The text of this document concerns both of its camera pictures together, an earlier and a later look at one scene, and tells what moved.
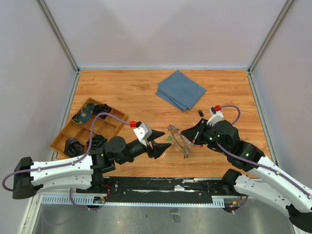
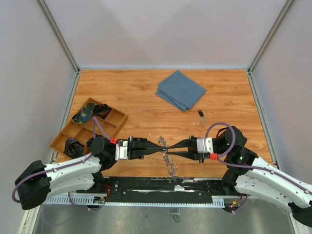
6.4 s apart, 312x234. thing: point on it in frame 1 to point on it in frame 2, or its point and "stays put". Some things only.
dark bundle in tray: x=73 y=147 stays put
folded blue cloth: x=180 y=90 stays put
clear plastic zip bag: x=180 y=141 to x=172 y=167
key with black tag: x=201 y=113 stays put
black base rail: x=139 y=189 stays put
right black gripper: x=195 y=132 to x=191 y=145
